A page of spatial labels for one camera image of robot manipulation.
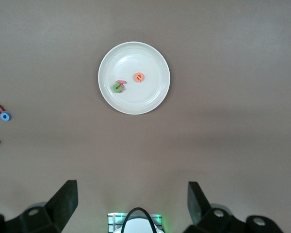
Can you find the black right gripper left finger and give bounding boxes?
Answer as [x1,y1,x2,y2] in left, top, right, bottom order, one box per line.
[4,180,78,233]

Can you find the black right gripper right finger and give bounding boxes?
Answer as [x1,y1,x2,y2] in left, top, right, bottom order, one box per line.
[184,181,248,233]

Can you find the green foam letter n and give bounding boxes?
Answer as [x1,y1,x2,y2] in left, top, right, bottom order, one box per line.
[113,82,125,94]

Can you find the beige plate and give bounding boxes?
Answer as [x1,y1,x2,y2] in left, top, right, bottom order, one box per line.
[97,41,171,116]

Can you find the brown table cover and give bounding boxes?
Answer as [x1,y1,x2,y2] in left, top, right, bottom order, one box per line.
[0,0,291,233]

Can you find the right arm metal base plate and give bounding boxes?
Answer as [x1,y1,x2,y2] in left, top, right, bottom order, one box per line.
[107,213,163,233]

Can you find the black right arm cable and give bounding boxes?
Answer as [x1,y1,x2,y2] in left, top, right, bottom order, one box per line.
[121,207,156,233]

